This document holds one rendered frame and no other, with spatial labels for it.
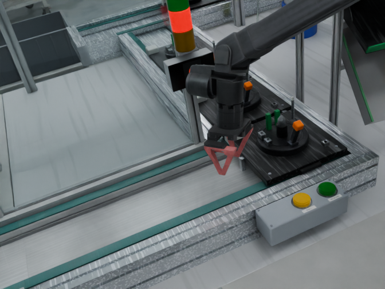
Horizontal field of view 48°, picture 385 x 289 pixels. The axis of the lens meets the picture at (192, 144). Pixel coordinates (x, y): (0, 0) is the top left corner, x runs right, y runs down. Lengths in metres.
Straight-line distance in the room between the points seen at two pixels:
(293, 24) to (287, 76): 0.93
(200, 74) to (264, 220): 0.36
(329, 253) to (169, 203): 0.41
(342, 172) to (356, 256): 0.20
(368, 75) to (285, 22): 0.49
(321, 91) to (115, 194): 0.85
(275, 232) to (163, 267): 0.26
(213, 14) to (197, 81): 1.39
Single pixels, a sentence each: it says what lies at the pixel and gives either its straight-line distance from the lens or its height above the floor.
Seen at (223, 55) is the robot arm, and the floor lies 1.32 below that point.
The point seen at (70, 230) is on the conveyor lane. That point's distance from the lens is 1.17.
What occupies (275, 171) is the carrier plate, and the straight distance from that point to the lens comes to 1.11.
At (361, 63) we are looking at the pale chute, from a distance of 1.29.
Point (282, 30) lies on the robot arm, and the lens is 0.84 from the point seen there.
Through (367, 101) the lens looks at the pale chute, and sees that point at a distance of 1.26.
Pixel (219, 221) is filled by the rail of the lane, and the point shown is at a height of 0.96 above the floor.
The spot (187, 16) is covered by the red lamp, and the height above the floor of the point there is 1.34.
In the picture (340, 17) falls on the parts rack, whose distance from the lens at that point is 1.20.
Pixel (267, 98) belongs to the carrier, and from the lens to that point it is 1.40.
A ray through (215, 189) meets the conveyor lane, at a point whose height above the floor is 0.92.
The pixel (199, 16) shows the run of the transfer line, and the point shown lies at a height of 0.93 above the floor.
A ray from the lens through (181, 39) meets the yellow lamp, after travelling 1.05.
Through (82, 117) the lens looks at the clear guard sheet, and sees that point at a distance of 1.11.
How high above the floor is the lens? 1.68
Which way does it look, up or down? 35 degrees down
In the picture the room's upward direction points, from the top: 11 degrees counter-clockwise
